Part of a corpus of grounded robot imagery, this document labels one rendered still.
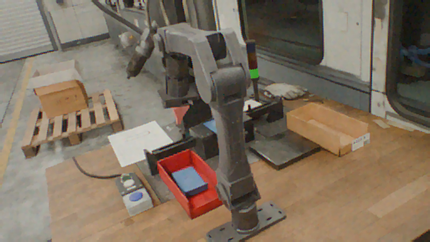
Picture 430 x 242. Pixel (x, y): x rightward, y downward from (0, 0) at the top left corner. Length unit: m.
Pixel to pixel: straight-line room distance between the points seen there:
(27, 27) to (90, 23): 1.53
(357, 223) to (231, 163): 0.33
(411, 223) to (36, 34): 9.83
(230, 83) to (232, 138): 0.12
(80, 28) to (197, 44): 9.65
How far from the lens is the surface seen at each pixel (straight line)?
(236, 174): 0.77
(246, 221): 0.83
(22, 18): 10.20
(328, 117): 1.27
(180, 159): 1.13
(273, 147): 1.14
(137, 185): 1.08
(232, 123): 0.69
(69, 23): 10.24
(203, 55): 0.65
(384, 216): 0.92
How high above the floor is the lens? 1.50
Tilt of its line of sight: 25 degrees down
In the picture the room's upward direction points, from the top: 10 degrees counter-clockwise
